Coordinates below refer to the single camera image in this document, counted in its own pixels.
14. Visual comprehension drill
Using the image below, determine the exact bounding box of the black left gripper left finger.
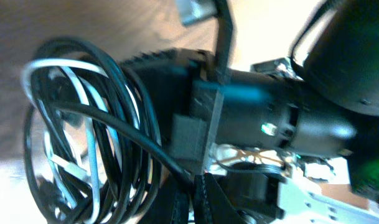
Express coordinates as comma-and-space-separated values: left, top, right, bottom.
139, 180, 189, 224

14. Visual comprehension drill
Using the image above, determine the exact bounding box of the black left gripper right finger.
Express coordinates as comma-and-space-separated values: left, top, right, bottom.
192, 173, 245, 224

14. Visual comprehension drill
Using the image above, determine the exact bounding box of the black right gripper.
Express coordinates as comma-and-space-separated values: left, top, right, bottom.
170, 69, 357, 159

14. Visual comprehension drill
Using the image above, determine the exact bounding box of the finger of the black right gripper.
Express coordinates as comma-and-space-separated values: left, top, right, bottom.
119, 48, 214, 93

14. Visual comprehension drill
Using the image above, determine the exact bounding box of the black USB cable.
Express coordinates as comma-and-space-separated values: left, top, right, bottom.
22, 37, 193, 224

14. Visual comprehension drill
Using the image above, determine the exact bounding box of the white USB cable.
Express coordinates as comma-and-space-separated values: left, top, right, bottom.
20, 58, 142, 224

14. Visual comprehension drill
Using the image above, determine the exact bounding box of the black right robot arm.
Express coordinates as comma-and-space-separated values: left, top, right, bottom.
121, 1, 379, 203

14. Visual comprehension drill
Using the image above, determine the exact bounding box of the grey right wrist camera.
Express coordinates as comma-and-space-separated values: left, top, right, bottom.
175, 0, 217, 26

